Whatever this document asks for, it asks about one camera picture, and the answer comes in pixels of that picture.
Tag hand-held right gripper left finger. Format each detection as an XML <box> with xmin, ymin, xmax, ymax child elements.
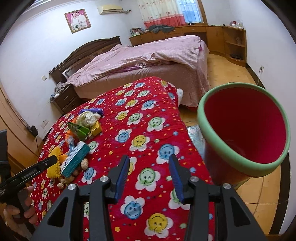
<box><xmin>30</xmin><ymin>155</ymin><xmax>130</xmax><ymax>241</ymax></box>

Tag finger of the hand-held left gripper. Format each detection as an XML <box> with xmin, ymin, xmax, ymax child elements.
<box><xmin>36</xmin><ymin>156</ymin><xmax>58</xmax><ymax>172</ymax></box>

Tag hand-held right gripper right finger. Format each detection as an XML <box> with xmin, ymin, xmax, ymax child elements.
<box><xmin>168</xmin><ymin>155</ymin><xmax>267</xmax><ymax>241</ymax></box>

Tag yellow mesh scrubber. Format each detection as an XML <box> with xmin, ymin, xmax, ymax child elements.
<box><xmin>46</xmin><ymin>146</ymin><xmax>70</xmax><ymax>178</ymax></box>

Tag green triangular box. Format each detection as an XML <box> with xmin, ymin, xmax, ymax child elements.
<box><xmin>68</xmin><ymin>122</ymin><xmax>89</xmax><ymax>141</ymax></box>

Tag yellow cardboard box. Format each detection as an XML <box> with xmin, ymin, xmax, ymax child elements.
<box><xmin>89</xmin><ymin>122</ymin><xmax>103</xmax><ymax>139</ymax></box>

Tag red bin with green rim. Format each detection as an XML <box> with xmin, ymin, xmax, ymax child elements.
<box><xmin>196</xmin><ymin>82</ymin><xmax>291</xmax><ymax>186</ymax></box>

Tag person's left hand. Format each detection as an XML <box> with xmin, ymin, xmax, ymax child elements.
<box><xmin>0</xmin><ymin>185</ymin><xmax>38</xmax><ymax>234</ymax></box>

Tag teal cardboard box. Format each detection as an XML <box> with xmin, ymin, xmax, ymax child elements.
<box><xmin>60</xmin><ymin>141</ymin><xmax>90</xmax><ymax>178</ymax></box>

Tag black charger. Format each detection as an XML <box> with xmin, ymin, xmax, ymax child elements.
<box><xmin>26</xmin><ymin>125</ymin><xmax>39</xmax><ymax>137</ymax></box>

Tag silver foil sheet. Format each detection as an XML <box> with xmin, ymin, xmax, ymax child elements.
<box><xmin>186</xmin><ymin>125</ymin><xmax>206</xmax><ymax>158</ymax></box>

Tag wooden wardrobe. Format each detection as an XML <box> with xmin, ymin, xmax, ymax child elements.
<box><xmin>0</xmin><ymin>81</ymin><xmax>44</xmax><ymax>163</ymax></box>

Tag white crumpled plastic bag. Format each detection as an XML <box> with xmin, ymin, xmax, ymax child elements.
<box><xmin>75</xmin><ymin>111</ymin><xmax>101</xmax><ymax>128</ymax></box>

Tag dark wooden nightstand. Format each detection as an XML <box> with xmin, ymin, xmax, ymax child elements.
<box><xmin>50</xmin><ymin>83</ymin><xmax>80</xmax><ymax>115</ymax></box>

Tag purple wrapper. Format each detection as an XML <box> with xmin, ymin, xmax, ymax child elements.
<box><xmin>79</xmin><ymin>108</ymin><xmax>103</xmax><ymax>116</ymax></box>

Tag crumpled clothes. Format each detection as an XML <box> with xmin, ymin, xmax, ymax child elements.
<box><xmin>52</xmin><ymin>82</ymin><xmax>71</xmax><ymax>96</ymax></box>

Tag bed base with mattress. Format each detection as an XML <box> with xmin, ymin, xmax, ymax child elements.
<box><xmin>74</xmin><ymin>60</ymin><xmax>211</xmax><ymax>109</ymax></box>

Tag dark wooden headboard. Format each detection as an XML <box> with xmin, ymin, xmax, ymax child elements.
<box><xmin>49</xmin><ymin>36</ymin><xmax>122</xmax><ymax>84</ymax></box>

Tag bed with pink bedding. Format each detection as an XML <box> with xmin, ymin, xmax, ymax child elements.
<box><xmin>66</xmin><ymin>35</ymin><xmax>211</xmax><ymax>93</ymax></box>

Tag wooden corner shelf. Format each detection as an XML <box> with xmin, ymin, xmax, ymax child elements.
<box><xmin>222</xmin><ymin>26</ymin><xmax>247</xmax><ymax>67</ymax></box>

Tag dark grey clothes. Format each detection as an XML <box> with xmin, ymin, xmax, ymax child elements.
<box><xmin>148</xmin><ymin>24</ymin><xmax>175</xmax><ymax>34</ymax></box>

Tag long wooden desk cabinet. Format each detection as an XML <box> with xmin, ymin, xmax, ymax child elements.
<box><xmin>129</xmin><ymin>24</ymin><xmax>225</xmax><ymax>56</ymax></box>

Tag floral curtain with red hem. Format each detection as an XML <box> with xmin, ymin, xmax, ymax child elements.
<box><xmin>136</xmin><ymin>0</ymin><xmax>186</xmax><ymax>29</ymax></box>

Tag small items on shelf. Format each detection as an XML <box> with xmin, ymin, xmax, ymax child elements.
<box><xmin>229</xmin><ymin>20</ymin><xmax>245</xmax><ymax>29</ymax></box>

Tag window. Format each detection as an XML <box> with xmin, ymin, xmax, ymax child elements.
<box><xmin>178</xmin><ymin>0</ymin><xmax>207</xmax><ymax>24</ymax></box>

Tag framed wall photo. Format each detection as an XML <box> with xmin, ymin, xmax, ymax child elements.
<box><xmin>64</xmin><ymin>9</ymin><xmax>91</xmax><ymax>34</ymax></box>

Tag wall air conditioner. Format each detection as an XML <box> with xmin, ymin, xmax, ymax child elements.
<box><xmin>97</xmin><ymin>4</ymin><xmax>124</xmax><ymax>15</ymax></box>

